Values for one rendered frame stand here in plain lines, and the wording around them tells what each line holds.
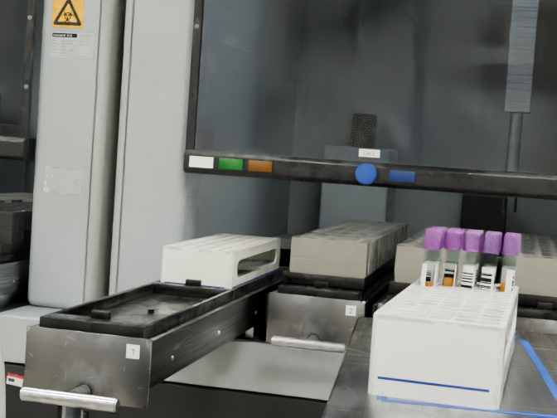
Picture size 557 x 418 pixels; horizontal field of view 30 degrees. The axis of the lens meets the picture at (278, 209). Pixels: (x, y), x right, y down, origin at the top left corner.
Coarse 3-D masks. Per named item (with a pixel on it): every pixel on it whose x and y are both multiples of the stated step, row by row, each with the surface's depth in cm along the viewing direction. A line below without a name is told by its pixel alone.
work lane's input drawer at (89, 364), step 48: (144, 288) 135; (192, 288) 137; (240, 288) 140; (48, 336) 106; (96, 336) 104; (144, 336) 104; (192, 336) 117; (48, 384) 106; (96, 384) 105; (144, 384) 103
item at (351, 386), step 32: (352, 352) 96; (544, 352) 103; (352, 384) 83; (512, 384) 87; (544, 384) 88; (352, 416) 72; (384, 416) 73; (416, 416) 74; (448, 416) 74; (480, 416) 75; (512, 416) 76; (544, 416) 76
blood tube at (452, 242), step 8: (448, 232) 101; (456, 232) 101; (448, 240) 101; (456, 240) 101; (448, 248) 101; (456, 248) 101; (448, 256) 101; (456, 256) 101; (448, 264) 101; (456, 264) 101; (448, 272) 101; (448, 280) 101
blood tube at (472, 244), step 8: (472, 232) 101; (472, 240) 101; (480, 240) 101; (464, 248) 101; (472, 248) 101; (464, 256) 101; (472, 256) 101; (464, 264) 101; (472, 264) 101; (464, 272) 101; (472, 272) 101; (464, 280) 101; (472, 280) 101; (472, 288) 101
